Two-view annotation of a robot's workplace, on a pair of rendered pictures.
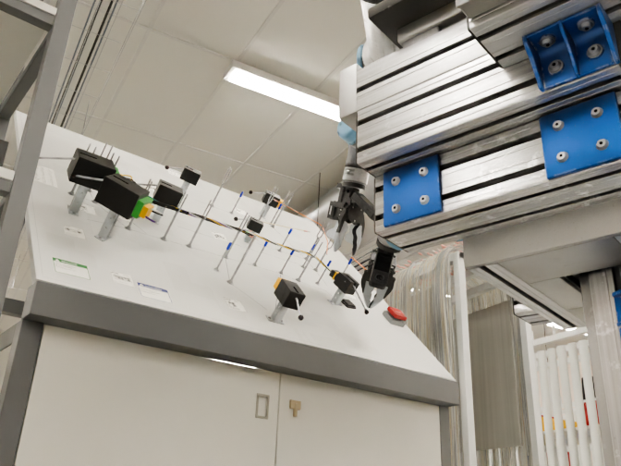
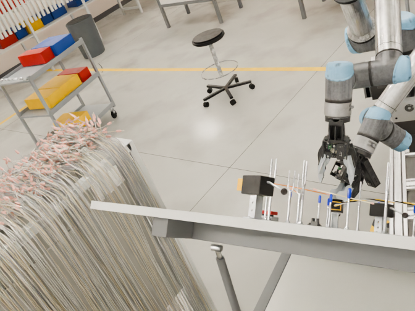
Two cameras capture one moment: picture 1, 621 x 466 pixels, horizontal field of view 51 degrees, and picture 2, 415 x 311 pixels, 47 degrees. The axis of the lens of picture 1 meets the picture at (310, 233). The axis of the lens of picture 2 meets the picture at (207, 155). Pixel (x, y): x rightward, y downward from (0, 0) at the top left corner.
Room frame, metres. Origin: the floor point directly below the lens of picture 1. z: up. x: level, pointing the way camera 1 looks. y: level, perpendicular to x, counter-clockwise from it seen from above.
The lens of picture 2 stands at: (2.34, 0.92, 2.14)
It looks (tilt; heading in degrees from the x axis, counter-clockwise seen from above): 31 degrees down; 258
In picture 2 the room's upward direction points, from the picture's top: 22 degrees counter-clockwise
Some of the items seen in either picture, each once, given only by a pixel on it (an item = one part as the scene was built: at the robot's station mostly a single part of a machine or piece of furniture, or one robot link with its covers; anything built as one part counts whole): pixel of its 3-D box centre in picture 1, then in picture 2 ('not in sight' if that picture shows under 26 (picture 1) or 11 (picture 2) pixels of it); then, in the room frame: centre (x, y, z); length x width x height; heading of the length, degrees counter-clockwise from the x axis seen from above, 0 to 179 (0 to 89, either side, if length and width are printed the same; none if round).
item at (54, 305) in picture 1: (285, 357); not in sight; (1.53, 0.05, 0.83); 1.18 x 0.06 x 0.06; 127
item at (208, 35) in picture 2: not in sight; (220, 65); (0.94, -3.47, 0.34); 0.58 x 0.55 x 0.69; 59
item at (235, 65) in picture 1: (310, 100); not in sight; (3.88, 0.05, 3.26); 1.27 x 0.17 x 0.07; 119
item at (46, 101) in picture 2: not in sight; (57, 99); (2.56, -4.19, 0.54); 0.99 x 0.50 x 1.08; 40
